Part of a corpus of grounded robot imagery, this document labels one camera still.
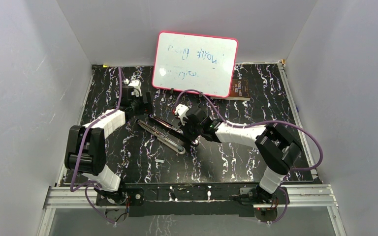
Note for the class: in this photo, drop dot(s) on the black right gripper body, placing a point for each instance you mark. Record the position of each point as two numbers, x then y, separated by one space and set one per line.
194 132

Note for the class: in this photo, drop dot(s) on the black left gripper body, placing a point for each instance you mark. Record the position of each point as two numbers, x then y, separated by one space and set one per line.
139 106

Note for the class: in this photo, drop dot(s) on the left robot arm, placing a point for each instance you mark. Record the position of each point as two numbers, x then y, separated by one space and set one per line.
85 150

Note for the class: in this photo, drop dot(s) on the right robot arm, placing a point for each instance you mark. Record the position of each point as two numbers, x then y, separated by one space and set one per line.
277 146

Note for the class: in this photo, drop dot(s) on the brown Three Days book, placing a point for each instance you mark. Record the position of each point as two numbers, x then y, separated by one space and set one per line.
239 90

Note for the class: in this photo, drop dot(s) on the pink framed whiteboard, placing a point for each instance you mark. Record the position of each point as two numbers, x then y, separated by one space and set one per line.
195 62

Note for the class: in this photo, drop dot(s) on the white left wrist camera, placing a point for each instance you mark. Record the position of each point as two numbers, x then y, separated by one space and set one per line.
136 87

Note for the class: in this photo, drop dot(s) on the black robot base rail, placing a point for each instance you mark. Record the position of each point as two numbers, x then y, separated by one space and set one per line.
226 198

